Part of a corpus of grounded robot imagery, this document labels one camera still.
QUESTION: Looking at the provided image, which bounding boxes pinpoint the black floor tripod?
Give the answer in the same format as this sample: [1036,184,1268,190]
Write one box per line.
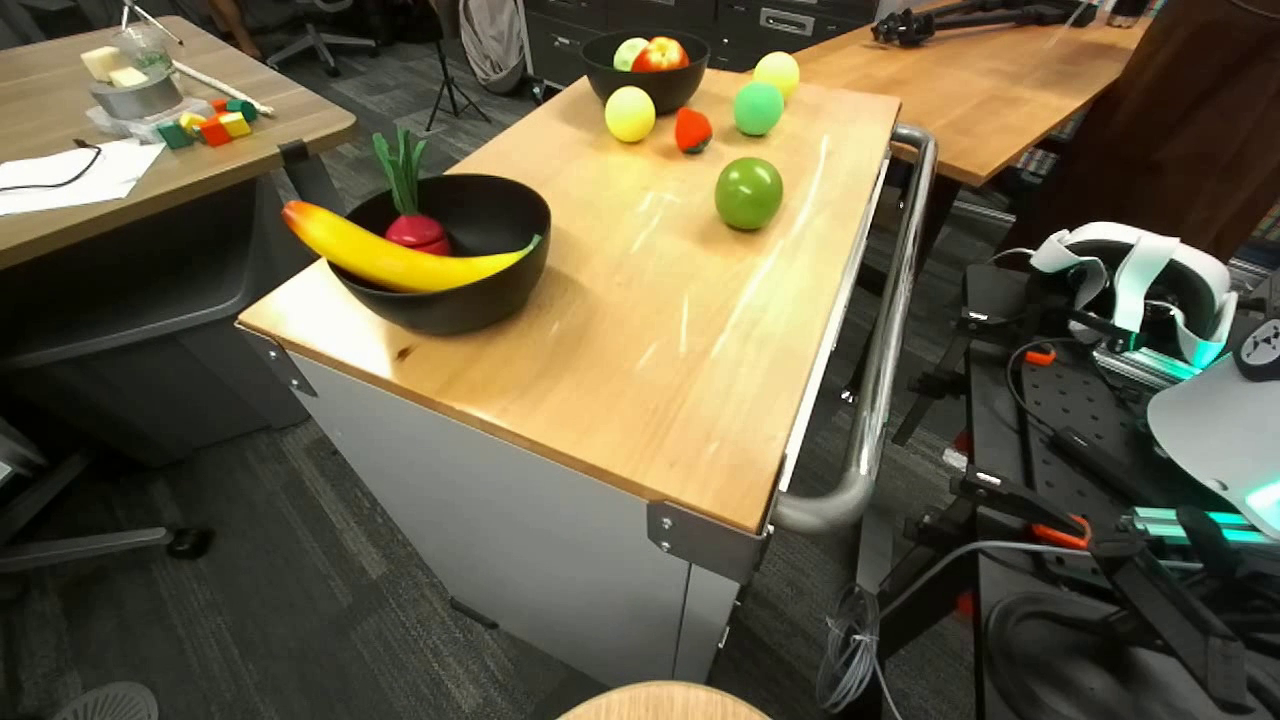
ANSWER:
[421,0,496,136]

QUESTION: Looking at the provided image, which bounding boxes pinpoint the clear plastic container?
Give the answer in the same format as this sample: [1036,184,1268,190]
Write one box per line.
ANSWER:
[78,21,188,124]

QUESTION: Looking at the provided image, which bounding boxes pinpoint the grey chair seat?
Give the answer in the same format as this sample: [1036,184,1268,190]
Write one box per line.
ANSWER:
[50,676,166,720]

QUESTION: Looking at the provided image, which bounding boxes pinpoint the wooden table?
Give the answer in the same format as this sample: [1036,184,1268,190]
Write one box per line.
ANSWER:
[797,14,1136,192]

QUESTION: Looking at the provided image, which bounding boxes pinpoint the dark brown chair back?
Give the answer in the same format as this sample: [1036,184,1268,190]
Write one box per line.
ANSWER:
[956,0,1280,283]

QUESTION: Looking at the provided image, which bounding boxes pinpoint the small yellow toy lemon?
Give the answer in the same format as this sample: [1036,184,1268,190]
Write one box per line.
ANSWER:
[602,86,662,149]

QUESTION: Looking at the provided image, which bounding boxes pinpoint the white mesh cloth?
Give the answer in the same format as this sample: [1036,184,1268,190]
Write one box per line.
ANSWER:
[455,0,535,98]

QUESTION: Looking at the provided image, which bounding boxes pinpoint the wooden office desk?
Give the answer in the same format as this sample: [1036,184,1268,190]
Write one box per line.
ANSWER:
[0,14,361,275]

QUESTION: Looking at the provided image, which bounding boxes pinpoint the orange handled clamp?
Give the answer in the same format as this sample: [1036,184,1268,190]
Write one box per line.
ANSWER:
[934,477,1106,564]

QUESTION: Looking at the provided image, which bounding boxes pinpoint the green round toy fruit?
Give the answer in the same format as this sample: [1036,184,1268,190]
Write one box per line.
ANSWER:
[730,75,789,144]

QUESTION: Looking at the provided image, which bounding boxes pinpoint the yellow toy banana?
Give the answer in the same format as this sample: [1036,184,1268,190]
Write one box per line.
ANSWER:
[279,195,548,302]

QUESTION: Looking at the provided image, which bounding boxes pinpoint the black breadboard table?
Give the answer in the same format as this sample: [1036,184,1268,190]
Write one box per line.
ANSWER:
[854,258,1280,720]

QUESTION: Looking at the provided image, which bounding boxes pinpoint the red toy strawberry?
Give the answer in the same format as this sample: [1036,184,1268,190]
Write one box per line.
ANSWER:
[670,103,718,160]

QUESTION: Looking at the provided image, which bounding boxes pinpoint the large yellow round fruit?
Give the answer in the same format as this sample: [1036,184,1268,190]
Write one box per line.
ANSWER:
[747,49,806,101]

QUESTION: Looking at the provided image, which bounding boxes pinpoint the green apple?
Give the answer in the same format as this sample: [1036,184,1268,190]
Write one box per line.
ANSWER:
[713,153,789,235]

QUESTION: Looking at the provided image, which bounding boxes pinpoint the black bowl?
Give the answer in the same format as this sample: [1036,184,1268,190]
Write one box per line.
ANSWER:
[579,27,718,121]
[328,173,556,342]

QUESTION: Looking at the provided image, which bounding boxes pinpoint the grey cable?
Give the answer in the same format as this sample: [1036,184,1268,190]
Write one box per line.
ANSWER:
[818,533,1112,716]

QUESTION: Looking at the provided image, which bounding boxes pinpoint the white paper sheets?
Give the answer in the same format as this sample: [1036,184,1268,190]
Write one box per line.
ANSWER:
[0,136,169,219]

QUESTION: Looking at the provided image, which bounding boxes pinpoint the red radish with green leaves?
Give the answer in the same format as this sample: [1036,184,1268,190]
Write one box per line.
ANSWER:
[369,124,455,258]

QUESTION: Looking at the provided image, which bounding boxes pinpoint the white stick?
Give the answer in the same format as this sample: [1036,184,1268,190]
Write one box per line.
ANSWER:
[169,57,279,121]

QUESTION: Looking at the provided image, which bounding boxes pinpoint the black office chair base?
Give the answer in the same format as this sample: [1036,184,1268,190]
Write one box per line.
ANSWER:
[0,418,217,582]

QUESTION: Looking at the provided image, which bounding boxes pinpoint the metal cart handle bar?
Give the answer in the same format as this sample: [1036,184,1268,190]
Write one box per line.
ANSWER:
[769,124,941,540]

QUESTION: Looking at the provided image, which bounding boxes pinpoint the round wooden stool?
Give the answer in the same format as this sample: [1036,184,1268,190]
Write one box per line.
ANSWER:
[556,676,777,720]

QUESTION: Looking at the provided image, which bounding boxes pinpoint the white VR headset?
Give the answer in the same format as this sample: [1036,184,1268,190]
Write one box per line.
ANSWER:
[1026,216,1246,392]

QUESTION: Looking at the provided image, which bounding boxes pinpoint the metal tool cart wooden top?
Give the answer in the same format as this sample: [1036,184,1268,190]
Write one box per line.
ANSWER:
[234,66,935,686]

